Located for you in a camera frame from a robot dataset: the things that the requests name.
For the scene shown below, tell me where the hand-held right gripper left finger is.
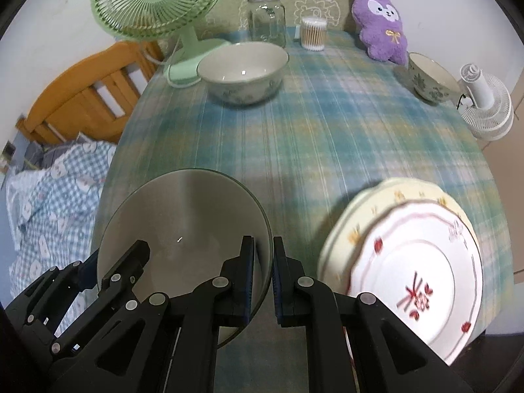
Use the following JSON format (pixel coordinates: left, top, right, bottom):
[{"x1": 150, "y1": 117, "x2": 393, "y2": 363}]
[{"x1": 94, "y1": 235, "x2": 257, "y2": 393}]

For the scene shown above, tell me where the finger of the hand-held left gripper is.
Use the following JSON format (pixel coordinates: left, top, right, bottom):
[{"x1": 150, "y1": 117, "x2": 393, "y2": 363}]
[
  {"x1": 96, "y1": 240, "x2": 150, "y2": 316},
  {"x1": 6, "y1": 250, "x2": 101, "y2": 336}
]

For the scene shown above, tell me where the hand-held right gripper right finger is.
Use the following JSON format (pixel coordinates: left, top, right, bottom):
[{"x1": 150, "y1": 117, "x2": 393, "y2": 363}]
[{"x1": 272, "y1": 236, "x2": 471, "y2": 393}]

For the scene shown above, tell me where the large cream ceramic bowl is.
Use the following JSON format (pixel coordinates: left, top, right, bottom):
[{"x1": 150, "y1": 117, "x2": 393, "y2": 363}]
[
  {"x1": 96, "y1": 169, "x2": 274, "y2": 348},
  {"x1": 196, "y1": 42, "x2": 290, "y2": 106}
]

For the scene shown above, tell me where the large yellow floral plate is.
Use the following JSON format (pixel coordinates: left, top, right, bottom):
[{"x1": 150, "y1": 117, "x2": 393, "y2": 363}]
[{"x1": 317, "y1": 177, "x2": 486, "y2": 336}]

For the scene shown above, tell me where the white plate with red print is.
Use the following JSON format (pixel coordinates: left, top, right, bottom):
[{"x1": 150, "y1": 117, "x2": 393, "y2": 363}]
[{"x1": 346, "y1": 200, "x2": 484, "y2": 367}]

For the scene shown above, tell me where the small cream ceramic bowl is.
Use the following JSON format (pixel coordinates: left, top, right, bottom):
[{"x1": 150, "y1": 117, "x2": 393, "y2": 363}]
[{"x1": 407, "y1": 52, "x2": 461, "y2": 104}]

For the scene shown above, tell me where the blue checked bear blanket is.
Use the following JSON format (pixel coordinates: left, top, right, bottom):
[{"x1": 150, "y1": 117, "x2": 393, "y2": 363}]
[{"x1": 6, "y1": 139, "x2": 117, "y2": 336}]

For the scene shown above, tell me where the grey plaid cloth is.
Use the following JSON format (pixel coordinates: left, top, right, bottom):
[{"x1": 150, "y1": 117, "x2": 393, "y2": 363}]
[{"x1": 25, "y1": 131, "x2": 99, "y2": 168}]

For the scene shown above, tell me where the green plaid tablecloth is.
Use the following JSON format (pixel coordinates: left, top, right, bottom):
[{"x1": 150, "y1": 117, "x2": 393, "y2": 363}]
[{"x1": 92, "y1": 28, "x2": 514, "y2": 393}]

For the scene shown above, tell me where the wooden bed headboard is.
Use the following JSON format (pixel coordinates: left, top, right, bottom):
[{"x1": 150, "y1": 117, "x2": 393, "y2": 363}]
[{"x1": 16, "y1": 41, "x2": 164, "y2": 146}]

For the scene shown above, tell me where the cotton swab container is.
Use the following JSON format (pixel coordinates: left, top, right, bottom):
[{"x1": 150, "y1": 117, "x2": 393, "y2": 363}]
[{"x1": 300, "y1": 17, "x2": 328, "y2": 52}]

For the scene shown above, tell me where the glass jar with brown lid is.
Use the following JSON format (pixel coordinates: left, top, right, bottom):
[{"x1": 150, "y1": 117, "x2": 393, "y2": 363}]
[{"x1": 245, "y1": 0, "x2": 287, "y2": 48}]

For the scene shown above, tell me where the white clip fan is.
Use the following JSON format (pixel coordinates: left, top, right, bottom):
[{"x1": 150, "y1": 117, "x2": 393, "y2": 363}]
[{"x1": 456, "y1": 63, "x2": 514, "y2": 142}]

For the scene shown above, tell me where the purple plush bunny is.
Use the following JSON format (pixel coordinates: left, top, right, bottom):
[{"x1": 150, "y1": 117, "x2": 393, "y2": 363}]
[{"x1": 350, "y1": 0, "x2": 410, "y2": 65}]

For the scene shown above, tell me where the white fan power cable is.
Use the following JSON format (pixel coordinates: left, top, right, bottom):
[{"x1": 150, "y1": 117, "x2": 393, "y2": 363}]
[{"x1": 139, "y1": 42, "x2": 201, "y2": 89}]

